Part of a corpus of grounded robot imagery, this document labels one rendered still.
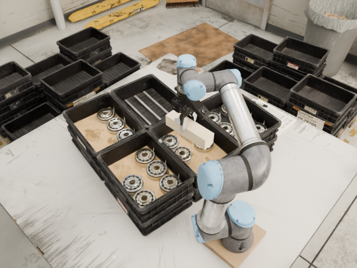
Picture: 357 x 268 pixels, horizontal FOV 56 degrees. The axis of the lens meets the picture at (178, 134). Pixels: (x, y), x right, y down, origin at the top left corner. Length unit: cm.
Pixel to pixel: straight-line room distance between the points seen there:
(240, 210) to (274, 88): 176
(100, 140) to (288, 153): 106
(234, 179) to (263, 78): 216
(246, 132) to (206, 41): 326
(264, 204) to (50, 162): 118
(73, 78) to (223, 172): 215
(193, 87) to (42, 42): 356
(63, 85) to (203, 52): 183
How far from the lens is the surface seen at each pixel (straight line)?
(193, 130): 150
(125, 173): 171
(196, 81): 124
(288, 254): 168
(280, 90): 301
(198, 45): 424
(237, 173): 103
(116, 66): 325
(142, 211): 145
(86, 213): 177
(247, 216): 143
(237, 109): 119
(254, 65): 328
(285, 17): 453
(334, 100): 287
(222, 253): 159
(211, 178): 101
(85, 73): 301
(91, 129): 196
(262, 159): 107
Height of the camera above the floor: 215
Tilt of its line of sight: 45 degrees down
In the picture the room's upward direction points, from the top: straight up
